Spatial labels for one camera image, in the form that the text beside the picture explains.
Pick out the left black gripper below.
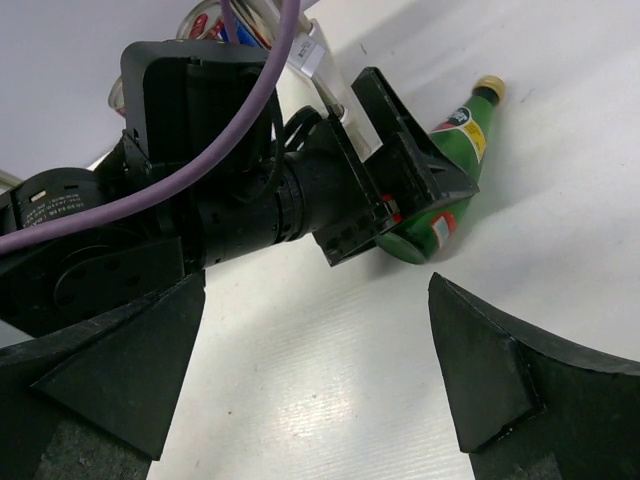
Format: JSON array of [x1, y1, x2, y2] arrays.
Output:
[[279, 67, 479, 267]]

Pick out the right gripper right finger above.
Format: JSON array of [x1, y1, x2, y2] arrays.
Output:
[[428, 274, 639, 479]]

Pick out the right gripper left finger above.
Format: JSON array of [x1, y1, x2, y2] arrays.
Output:
[[1, 273, 206, 479]]

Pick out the green glass bottle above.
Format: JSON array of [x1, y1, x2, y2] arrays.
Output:
[[376, 75, 506, 265]]

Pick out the silver energy can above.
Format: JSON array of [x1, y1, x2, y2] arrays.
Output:
[[107, 76, 126, 118], [176, 0, 279, 50]]

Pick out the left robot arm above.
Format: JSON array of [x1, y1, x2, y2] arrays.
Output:
[[1, 40, 478, 337]]

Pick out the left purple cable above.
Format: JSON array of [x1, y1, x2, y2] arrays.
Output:
[[0, 0, 304, 256]]

